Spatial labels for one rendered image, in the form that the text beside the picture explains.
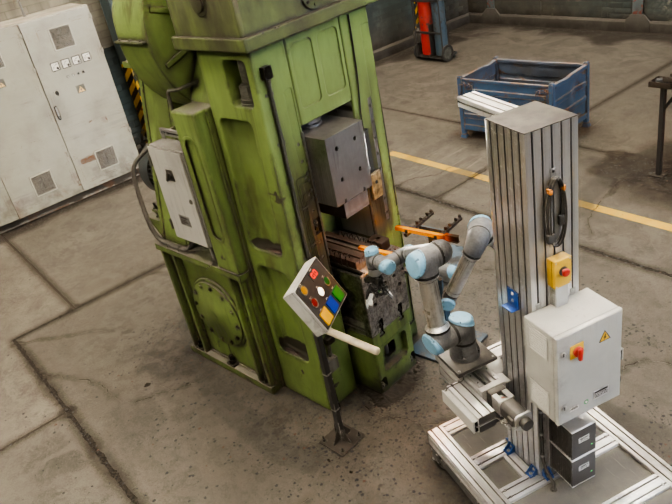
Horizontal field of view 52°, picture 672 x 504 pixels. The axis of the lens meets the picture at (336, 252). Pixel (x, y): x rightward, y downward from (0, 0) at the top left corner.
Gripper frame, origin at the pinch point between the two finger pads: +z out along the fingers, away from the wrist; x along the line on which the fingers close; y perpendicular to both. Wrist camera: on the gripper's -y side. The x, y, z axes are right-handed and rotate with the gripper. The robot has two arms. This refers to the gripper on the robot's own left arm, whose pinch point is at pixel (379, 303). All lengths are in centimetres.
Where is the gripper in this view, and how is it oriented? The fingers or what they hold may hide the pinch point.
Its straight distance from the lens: 367.9
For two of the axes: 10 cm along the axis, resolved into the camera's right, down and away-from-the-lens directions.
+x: 9.0, -3.5, 2.8
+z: 1.8, 8.5, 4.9
